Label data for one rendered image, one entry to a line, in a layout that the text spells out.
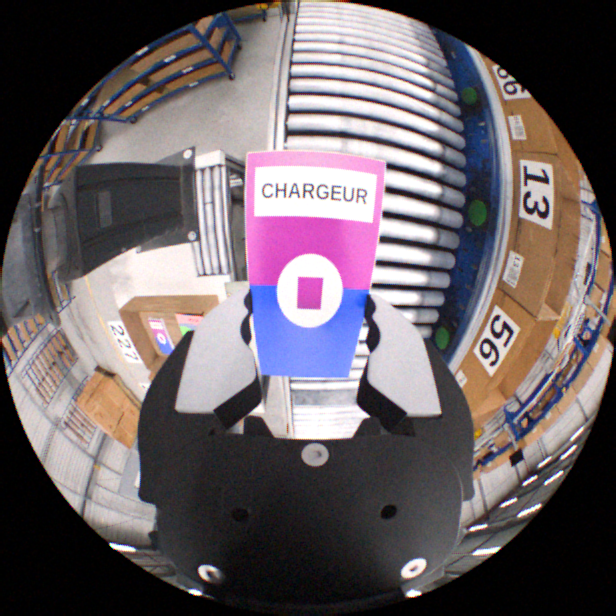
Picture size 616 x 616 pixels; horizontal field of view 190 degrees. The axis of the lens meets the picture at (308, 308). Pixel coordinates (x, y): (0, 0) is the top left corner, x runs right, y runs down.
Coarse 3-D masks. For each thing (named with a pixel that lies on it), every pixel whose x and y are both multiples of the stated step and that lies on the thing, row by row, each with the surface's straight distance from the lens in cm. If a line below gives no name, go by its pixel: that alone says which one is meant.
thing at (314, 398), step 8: (296, 392) 81; (304, 392) 81; (312, 392) 81; (320, 392) 81; (328, 392) 82; (336, 392) 82; (344, 392) 82; (352, 392) 83; (296, 400) 79; (304, 400) 79; (312, 400) 79; (320, 400) 79; (328, 400) 79; (336, 400) 80; (344, 400) 80; (352, 400) 81
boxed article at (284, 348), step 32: (256, 160) 11; (288, 160) 11; (320, 160) 11; (352, 160) 11; (256, 192) 11; (288, 192) 11; (320, 192) 11; (352, 192) 11; (256, 224) 11; (288, 224) 11; (320, 224) 11; (352, 224) 11; (256, 256) 12; (288, 256) 11; (320, 256) 11; (352, 256) 11; (256, 288) 12; (288, 288) 12; (320, 288) 12; (352, 288) 12; (256, 320) 13; (288, 320) 13; (320, 320) 13; (352, 320) 13; (288, 352) 15; (320, 352) 15; (352, 352) 15
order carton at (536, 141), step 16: (496, 64) 85; (496, 80) 81; (512, 112) 71; (528, 112) 68; (544, 112) 66; (528, 128) 66; (544, 128) 64; (512, 144) 66; (528, 144) 64; (544, 144) 62; (560, 144) 96; (576, 160) 92; (576, 176) 89
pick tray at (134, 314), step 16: (128, 304) 75; (144, 304) 68; (160, 304) 63; (176, 304) 59; (192, 304) 56; (208, 304) 53; (128, 320) 80; (144, 320) 83; (176, 320) 70; (144, 336) 86; (176, 336) 76; (144, 352) 86; (160, 352) 90
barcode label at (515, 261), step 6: (510, 252) 59; (510, 258) 59; (516, 258) 57; (522, 258) 57; (510, 264) 58; (516, 264) 57; (510, 270) 58; (516, 270) 57; (504, 276) 59; (510, 276) 58; (516, 276) 57; (510, 282) 58; (516, 282) 57
